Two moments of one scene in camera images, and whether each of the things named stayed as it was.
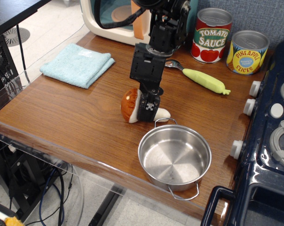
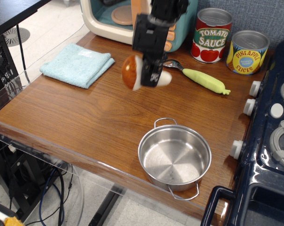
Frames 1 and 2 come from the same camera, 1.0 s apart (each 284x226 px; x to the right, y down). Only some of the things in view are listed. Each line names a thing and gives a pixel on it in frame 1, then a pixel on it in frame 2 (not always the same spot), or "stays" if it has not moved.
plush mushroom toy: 130,105 → 132,73
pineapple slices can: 247,52 stays
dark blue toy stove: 262,194 stays
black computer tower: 5,81 stays
